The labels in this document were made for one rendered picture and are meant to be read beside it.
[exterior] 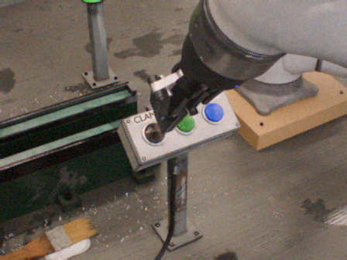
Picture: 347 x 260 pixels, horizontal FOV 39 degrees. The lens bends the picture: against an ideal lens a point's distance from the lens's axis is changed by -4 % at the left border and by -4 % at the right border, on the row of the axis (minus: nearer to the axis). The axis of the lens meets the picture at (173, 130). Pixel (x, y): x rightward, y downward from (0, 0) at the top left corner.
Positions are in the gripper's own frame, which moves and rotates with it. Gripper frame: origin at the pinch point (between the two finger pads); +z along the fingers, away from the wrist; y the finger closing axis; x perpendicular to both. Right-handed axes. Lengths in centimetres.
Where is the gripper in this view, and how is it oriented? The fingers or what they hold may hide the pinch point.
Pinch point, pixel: (170, 114)
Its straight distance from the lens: 66.0
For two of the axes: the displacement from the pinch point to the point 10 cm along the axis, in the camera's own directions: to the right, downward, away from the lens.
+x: 4.0, 9.0, -1.9
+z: -2.9, 3.2, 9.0
